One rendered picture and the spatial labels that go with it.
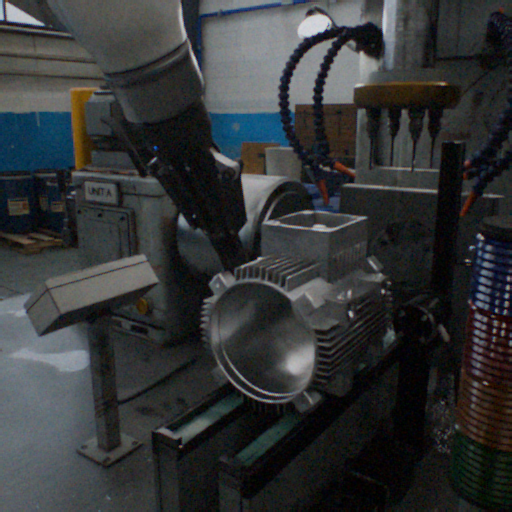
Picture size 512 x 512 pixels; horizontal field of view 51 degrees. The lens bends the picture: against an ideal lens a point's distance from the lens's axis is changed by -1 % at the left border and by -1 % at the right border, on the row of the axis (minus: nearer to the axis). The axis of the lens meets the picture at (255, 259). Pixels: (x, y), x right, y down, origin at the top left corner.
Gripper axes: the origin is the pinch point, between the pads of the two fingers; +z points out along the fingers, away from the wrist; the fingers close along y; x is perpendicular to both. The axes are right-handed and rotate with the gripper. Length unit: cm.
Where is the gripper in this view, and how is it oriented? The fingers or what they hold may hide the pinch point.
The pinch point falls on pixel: (229, 250)
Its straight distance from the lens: 68.7
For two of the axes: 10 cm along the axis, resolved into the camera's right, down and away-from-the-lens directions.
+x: -5.0, 6.7, -5.5
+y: -8.1, -1.5, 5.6
